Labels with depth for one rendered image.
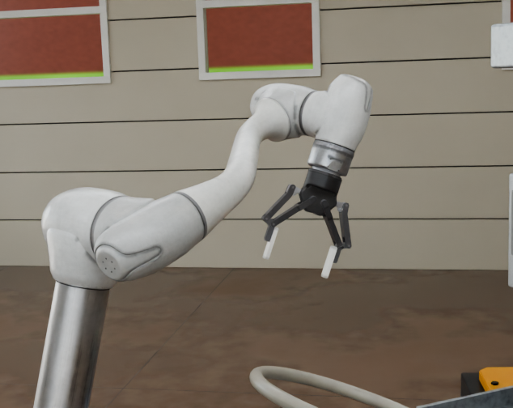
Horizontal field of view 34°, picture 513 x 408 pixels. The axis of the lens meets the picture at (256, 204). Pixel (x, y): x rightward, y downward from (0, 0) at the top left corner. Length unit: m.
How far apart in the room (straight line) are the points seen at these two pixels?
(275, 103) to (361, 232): 6.54
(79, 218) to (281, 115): 0.54
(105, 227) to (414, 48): 6.84
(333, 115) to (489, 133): 6.47
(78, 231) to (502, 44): 1.88
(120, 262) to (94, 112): 7.40
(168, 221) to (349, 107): 0.52
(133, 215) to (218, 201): 0.16
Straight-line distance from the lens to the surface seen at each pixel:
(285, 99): 1.85
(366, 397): 2.13
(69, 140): 8.92
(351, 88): 1.80
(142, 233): 1.43
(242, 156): 1.65
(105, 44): 8.70
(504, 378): 3.37
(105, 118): 8.75
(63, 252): 1.56
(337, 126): 1.78
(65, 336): 1.59
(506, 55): 3.02
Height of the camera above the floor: 1.94
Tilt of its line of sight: 9 degrees down
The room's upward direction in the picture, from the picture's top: 2 degrees counter-clockwise
